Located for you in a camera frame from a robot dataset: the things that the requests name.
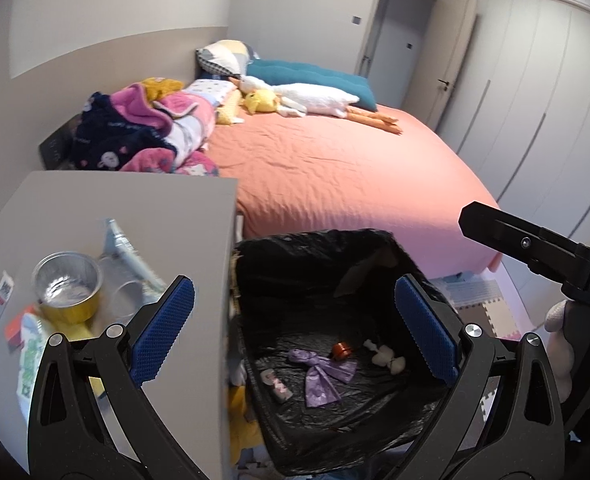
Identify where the purple wrapper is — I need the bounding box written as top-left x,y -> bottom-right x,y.
288,349 -> 358,407

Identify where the foam puzzle mat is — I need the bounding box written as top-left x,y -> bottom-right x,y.
427,272 -> 526,423

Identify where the green and white packet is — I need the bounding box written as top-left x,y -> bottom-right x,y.
18,312 -> 61,418

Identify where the yellow plastic bag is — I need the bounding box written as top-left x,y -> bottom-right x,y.
227,385 -> 263,466

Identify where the clear plastic cup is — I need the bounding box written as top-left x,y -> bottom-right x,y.
106,280 -> 145,322

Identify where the bed with orange sheet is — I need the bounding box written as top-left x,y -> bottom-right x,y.
190,47 -> 503,281

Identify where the pink wrapper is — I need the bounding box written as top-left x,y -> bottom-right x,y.
260,369 -> 293,403

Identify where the clear plastic bottle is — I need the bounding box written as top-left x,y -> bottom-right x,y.
95,217 -> 168,296

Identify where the white wardrobe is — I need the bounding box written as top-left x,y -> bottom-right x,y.
440,0 -> 590,241

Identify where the white goose plush toy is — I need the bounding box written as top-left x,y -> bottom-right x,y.
229,75 -> 405,136

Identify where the yellow packet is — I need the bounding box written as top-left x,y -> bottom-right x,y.
58,322 -> 103,396

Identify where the pink and navy blanket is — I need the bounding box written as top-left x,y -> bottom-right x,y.
70,82 -> 221,177

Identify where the white polka dot pillow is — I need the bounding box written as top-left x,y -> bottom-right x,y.
185,79 -> 238,106

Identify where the long teal pillow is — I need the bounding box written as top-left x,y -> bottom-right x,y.
245,59 -> 378,112

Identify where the yellow cloth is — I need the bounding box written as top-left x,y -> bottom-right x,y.
141,77 -> 185,101

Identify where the small orange box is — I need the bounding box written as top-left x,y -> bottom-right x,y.
5,312 -> 26,350

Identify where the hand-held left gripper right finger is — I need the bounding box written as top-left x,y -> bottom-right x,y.
390,274 -> 566,480

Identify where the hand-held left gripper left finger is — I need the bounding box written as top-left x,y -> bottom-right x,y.
28,275 -> 211,480

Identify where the person's right hand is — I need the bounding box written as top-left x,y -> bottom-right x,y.
545,301 -> 576,403

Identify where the gold foil cup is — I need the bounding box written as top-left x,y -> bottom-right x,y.
32,251 -> 102,325

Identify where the crumpled white tissue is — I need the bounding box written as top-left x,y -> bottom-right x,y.
364,340 -> 407,375

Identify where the yellow duck plush toy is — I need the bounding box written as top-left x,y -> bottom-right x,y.
242,89 -> 281,115

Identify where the dark nightstand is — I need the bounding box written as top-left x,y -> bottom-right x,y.
38,115 -> 83,171

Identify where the yellow dotted pillow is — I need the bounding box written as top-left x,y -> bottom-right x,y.
215,91 -> 246,127

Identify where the patchwork pillow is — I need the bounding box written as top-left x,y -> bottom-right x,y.
196,40 -> 261,78

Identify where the bin with black bag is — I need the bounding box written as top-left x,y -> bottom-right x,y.
232,229 -> 468,476

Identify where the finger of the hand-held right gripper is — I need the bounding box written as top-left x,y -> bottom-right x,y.
458,201 -> 590,286

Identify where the beige open door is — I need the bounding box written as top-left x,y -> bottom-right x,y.
437,0 -> 477,136

